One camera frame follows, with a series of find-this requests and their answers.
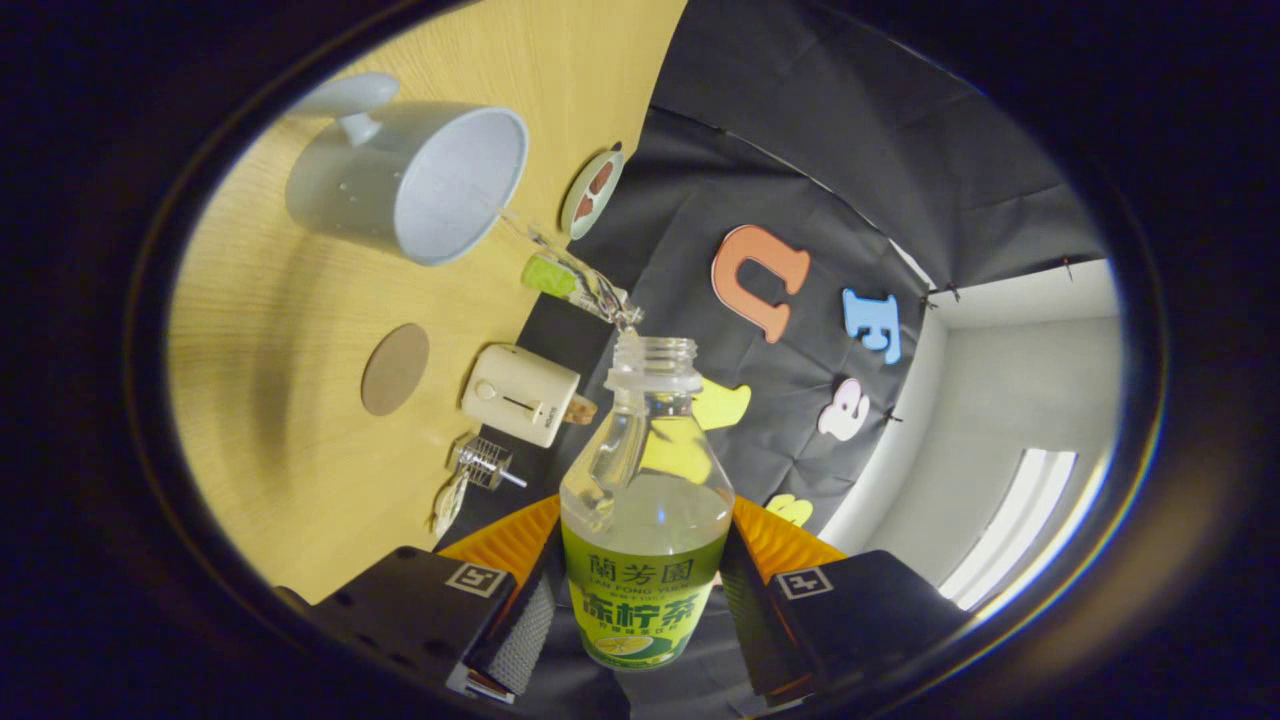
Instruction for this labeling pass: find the wire mesh holder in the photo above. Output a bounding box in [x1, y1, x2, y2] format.
[455, 435, 514, 491]

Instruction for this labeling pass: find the white cup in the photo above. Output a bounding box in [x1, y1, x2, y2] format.
[285, 72, 530, 267]

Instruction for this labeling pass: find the ceiling light panel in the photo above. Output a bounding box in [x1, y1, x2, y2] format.
[937, 448, 1079, 611]

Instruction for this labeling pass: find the clear juice bottle green label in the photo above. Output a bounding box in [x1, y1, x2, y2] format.
[559, 335, 736, 671]

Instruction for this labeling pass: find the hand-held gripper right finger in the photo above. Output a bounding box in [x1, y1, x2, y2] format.
[720, 497, 971, 701]

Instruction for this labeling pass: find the round brown coaster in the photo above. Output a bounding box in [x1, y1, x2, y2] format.
[361, 322, 431, 417]

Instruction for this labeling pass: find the slim bottle white green label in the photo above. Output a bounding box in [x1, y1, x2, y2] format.
[520, 252, 641, 329]

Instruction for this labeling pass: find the black backdrop cloth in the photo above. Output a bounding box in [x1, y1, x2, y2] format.
[435, 0, 1106, 561]

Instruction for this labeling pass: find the white toaster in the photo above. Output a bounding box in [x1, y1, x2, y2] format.
[461, 344, 582, 449]

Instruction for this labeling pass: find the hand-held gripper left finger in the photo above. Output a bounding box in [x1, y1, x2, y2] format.
[275, 495, 563, 706]

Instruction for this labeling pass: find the wooden table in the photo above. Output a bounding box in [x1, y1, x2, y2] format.
[167, 0, 691, 606]

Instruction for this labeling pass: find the pale green plate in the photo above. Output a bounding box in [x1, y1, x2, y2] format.
[560, 143, 627, 241]

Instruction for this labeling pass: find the white divided dish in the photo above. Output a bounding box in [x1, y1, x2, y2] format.
[431, 470, 471, 538]

